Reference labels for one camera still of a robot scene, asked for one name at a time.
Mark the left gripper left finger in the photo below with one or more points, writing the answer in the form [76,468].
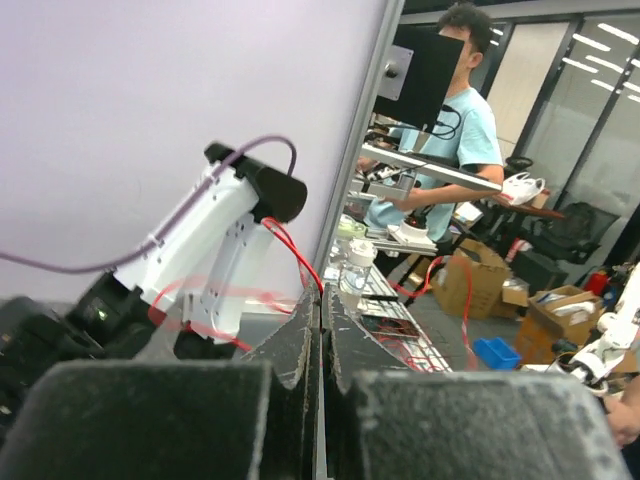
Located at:
[254,417]

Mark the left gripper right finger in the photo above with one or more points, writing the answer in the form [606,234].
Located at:
[385,420]

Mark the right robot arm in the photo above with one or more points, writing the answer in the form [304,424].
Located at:
[190,277]

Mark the small blue bin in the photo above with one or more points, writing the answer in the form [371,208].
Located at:
[496,354]

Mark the cardboard box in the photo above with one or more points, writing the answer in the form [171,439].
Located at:
[470,281]
[566,312]

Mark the clear plastic water bottle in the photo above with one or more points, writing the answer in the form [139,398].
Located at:
[354,273]

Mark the person in blue shirt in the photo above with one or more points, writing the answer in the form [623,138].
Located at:
[473,146]

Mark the black monitor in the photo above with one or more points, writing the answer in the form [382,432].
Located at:
[416,76]

